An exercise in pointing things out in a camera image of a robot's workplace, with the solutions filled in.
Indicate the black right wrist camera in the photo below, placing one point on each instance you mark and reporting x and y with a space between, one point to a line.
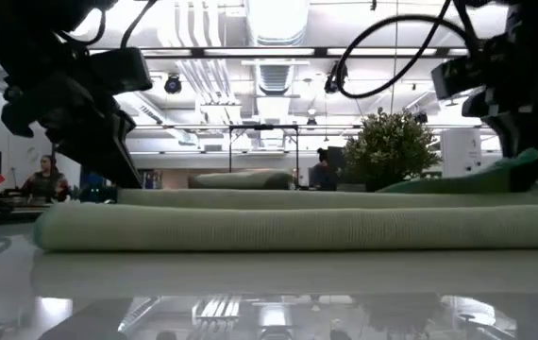
458 75

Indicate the ceiling air vent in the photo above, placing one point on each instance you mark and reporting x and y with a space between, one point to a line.
274 78

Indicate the black background gantry frame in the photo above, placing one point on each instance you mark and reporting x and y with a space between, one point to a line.
264 126

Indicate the black hanging spotlight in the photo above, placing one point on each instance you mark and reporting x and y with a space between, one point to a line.
331 82
173 84

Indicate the small green potted plant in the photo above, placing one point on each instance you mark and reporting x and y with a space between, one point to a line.
387 146

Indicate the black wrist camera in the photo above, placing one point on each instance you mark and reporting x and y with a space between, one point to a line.
122 71
458 75

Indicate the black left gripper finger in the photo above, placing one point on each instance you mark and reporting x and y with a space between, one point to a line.
104 151

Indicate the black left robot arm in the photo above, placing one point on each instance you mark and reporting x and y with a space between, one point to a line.
14 38

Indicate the white column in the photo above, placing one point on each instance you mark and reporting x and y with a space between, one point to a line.
460 151

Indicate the green microfiber towel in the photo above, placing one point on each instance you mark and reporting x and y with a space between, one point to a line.
245 179
297 226

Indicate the person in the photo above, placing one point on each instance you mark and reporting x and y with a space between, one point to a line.
46 181
323 172

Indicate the white translucent table mat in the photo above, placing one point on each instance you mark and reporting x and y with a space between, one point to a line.
269 283

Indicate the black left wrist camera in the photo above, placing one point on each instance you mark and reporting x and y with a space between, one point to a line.
122 71

